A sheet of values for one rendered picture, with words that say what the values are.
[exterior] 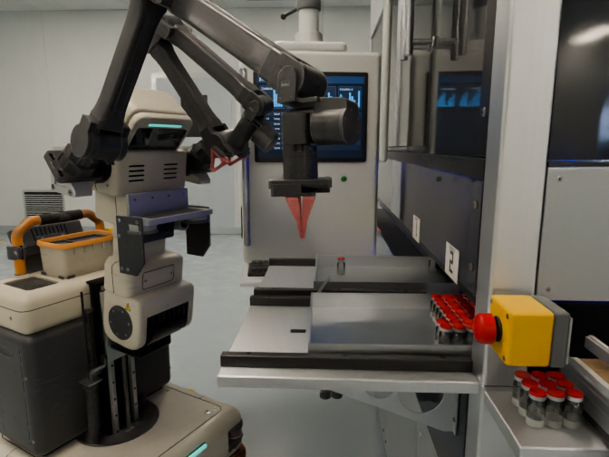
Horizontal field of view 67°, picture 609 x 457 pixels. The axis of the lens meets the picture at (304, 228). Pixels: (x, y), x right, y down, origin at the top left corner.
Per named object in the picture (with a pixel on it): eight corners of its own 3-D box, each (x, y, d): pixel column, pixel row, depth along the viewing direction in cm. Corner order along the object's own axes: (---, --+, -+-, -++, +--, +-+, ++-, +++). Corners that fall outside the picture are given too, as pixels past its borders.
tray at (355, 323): (467, 309, 99) (468, 294, 98) (518, 366, 74) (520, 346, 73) (311, 307, 100) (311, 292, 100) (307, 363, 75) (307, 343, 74)
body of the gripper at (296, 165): (332, 190, 72) (331, 143, 71) (267, 192, 73) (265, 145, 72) (331, 187, 79) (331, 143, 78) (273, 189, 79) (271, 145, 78)
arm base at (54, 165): (87, 153, 121) (42, 154, 111) (101, 134, 117) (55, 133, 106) (101, 180, 119) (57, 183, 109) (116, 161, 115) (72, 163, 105)
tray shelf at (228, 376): (429, 269, 137) (430, 264, 137) (531, 394, 69) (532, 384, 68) (270, 267, 140) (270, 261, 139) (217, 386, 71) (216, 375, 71)
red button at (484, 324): (497, 336, 62) (499, 308, 61) (508, 349, 58) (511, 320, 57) (468, 335, 62) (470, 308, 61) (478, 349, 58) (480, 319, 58)
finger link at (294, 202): (331, 241, 74) (330, 183, 72) (286, 242, 74) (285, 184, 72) (330, 233, 80) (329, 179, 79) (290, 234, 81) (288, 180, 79)
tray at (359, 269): (433, 267, 132) (434, 256, 131) (459, 297, 107) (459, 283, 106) (315, 267, 134) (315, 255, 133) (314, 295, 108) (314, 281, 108)
